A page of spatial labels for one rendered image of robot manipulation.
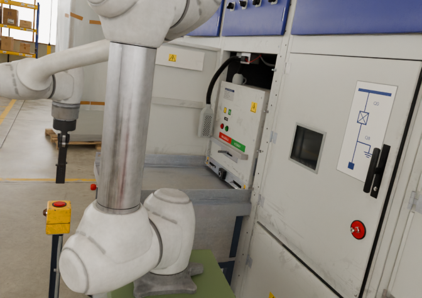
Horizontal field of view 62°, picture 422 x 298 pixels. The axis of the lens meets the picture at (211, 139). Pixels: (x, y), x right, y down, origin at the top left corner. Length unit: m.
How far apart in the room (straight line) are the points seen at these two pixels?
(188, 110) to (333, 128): 1.14
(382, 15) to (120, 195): 0.92
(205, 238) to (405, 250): 0.94
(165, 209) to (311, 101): 0.72
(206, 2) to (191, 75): 1.36
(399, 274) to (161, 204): 0.68
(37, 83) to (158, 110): 1.14
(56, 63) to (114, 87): 0.34
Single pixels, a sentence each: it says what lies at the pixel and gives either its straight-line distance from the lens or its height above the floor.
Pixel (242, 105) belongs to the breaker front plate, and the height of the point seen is 1.30.
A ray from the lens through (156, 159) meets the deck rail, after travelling 2.13.
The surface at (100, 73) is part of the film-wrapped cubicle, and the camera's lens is 5.35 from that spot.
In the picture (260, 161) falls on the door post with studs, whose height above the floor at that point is 1.07.
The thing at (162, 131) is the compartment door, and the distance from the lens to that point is 2.21.
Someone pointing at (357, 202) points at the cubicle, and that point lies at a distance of 1.23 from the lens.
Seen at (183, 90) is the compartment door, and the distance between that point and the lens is 2.19.
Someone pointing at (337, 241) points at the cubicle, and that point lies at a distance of 1.30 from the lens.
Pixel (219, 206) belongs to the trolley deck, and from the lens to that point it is 1.68.
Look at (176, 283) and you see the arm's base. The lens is 1.09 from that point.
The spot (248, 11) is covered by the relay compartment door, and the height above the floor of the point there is 1.77.
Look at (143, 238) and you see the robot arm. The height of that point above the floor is 1.06.
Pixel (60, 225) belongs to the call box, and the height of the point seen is 0.84.
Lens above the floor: 1.48
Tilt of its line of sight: 12 degrees down
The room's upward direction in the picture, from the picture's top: 9 degrees clockwise
